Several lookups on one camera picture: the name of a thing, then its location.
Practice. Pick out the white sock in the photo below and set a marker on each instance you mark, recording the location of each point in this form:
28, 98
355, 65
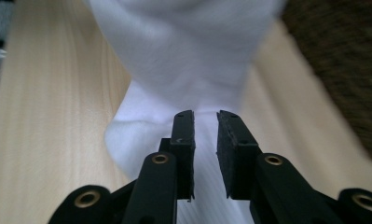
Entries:
186, 46

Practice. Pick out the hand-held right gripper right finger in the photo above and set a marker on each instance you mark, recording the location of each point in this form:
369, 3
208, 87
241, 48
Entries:
236, 161

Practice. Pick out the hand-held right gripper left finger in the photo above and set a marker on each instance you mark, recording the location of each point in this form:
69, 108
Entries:
185, 155

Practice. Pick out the brown wicker basket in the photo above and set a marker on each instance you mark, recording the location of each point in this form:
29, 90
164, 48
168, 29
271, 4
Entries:
345, 62

